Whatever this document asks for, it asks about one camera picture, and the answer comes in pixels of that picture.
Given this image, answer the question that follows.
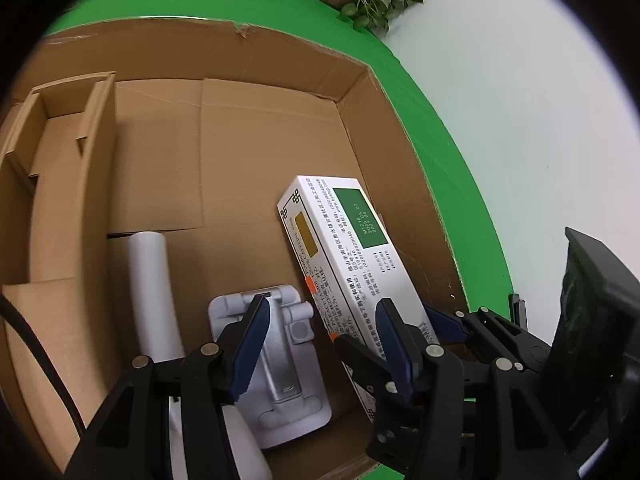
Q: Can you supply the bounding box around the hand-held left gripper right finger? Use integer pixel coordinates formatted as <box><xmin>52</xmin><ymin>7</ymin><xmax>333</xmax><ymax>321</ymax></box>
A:
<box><xmin>375</xmin><ymin>298</ymin><xmax>581</xmax><ymax>480</ymax></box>

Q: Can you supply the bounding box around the narrow cardboard box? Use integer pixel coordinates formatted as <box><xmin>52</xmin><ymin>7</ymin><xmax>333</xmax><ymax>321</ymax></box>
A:
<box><xmin>0</xmin><ymin>72</ymin><xmax>136</xmax><ymax>476</ymax></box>

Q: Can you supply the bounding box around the white folding stand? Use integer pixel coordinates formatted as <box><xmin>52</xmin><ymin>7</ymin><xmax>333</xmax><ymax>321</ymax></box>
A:
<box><xmin>129</xmin><ymin>230</ymin><xmax>333</xmax><ymax>480</ymax></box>

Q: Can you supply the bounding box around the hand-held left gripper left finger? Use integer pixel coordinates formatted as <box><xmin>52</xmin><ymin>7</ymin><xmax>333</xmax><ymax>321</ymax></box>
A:
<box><xmin>62</xmin><ymin>293</ymin><xmax>272</xmax><ymax>480</ymax></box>

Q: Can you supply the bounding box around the white and green medicine box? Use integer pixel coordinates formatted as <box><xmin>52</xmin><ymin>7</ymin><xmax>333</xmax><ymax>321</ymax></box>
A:
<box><xmin>276</xmin><ymin>175</ymin><xmax>442</xmax><ymax>423</ymax></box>

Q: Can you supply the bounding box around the large shallow cardboard box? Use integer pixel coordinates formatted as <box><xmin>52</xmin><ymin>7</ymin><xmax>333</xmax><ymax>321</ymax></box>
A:
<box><xmin>0</xmin><ymin>15</ymin><xmax>468</xmax><ymax>480</ymax></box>

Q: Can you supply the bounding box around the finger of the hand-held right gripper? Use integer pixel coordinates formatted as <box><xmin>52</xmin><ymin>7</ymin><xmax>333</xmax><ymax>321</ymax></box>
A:
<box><xmin>424</xmin><ymin>305</ymin><xmax>553</xmax><ymax>376</ymax></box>
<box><xmin>333</xmin><ymin>334</ymin><xmax>436</xmax><ymax>478</ymax></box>

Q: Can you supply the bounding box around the black cable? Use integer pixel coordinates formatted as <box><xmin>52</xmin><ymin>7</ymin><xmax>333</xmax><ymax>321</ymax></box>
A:
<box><xmin>0</xmin><ymin>293</ymin><xmax>87</xmax><ymax>442</ymax></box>

